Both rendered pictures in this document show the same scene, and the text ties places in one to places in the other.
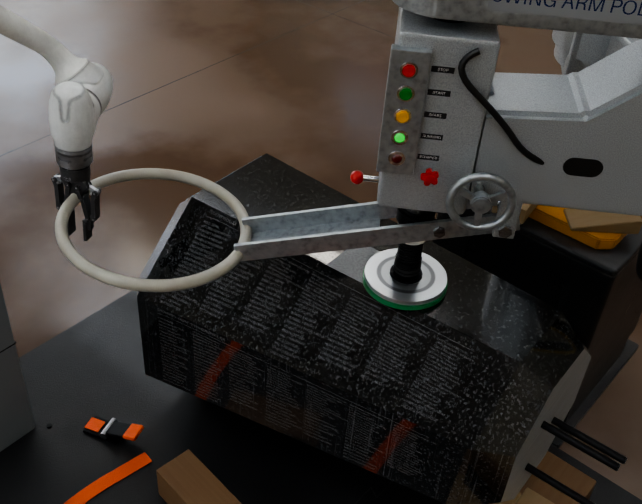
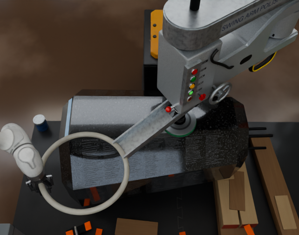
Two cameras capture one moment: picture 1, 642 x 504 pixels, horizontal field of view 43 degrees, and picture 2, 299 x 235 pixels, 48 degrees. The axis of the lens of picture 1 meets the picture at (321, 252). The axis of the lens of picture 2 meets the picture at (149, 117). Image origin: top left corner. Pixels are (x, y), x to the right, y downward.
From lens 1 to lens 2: 112 cm
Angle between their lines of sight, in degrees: 31
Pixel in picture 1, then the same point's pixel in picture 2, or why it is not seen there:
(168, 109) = not seen: outside the picture
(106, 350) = (41, 202)
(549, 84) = not seen: hidden behind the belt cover
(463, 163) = (209, 84)
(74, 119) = (37, 164)
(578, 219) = not seen: hidden behind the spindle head
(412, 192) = (192, 103)
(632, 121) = (261, 37)
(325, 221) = (144, 122)
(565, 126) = (241, 51)
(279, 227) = (127, 135)
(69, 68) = (8, 140)
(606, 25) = (258, 15)
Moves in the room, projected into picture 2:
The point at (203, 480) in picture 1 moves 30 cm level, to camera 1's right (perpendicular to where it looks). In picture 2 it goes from (132, 224) to (165, 199)
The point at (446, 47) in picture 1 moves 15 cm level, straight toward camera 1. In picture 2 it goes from (205, 55) to (226, 78)
